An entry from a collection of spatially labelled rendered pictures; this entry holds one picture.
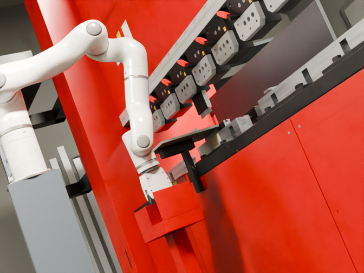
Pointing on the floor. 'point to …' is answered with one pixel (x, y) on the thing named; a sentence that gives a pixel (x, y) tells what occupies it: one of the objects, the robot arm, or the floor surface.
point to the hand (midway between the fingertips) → (168, 209)
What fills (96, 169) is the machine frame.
